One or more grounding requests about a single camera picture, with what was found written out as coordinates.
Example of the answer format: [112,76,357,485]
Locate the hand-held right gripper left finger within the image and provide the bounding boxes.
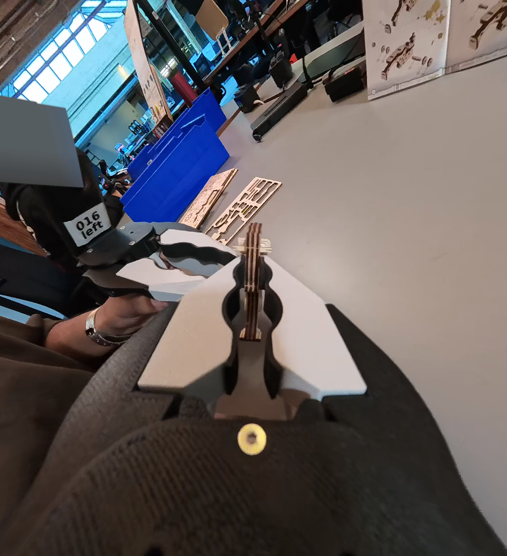
[137,256,247,398]

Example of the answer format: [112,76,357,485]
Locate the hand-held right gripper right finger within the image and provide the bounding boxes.
[258,256,368,400]

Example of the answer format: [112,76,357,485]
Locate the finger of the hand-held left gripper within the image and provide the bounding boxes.
[156,229,239,270]
[116,256,219,302]

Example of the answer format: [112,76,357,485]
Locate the wooden puzzle model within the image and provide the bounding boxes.
[232,223,273,342]

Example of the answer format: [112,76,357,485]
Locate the person's left forearm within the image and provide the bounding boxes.
[45,313,100,361]

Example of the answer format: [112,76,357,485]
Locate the grey desk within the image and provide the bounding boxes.
[123,48,507,556]

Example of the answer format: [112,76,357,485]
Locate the person's left hand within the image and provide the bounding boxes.
[97,295,170,337]

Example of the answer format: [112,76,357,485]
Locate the wooden puzzle parts sheet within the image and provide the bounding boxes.
[203,177,282,244]
[179,169,239,229]

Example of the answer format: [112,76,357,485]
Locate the blue plastic bin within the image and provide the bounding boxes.
[127,87,227,172]
[121,117,230,223]

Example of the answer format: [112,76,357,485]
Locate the black chair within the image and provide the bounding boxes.
[0,239,89,320]

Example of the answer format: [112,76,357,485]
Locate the black charger green label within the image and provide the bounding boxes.
[234,83,260,114]

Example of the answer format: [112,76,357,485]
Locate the red cylinder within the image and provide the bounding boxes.
[169,72,198,103]

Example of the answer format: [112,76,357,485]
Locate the black power strip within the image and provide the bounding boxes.
[250,82,308,142]

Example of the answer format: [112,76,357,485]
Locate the standing poster board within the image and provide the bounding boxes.
[123,0,174,127]

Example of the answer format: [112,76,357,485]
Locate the person's olive clothing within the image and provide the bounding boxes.
[0,308,150,556]

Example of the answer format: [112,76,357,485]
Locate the black charger box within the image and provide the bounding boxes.
[269,50,294,87]

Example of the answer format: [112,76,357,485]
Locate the black battery pack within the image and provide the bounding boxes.
[323,58,367,103]

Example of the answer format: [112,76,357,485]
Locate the tan rounded board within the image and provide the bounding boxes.
[195,0,229,40]

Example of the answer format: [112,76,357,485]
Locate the assembly instruction sheet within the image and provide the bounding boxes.
[362,0,507,101]

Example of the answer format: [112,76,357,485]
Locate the silver wrist bracelet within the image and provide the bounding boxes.
[85,308,132,347]

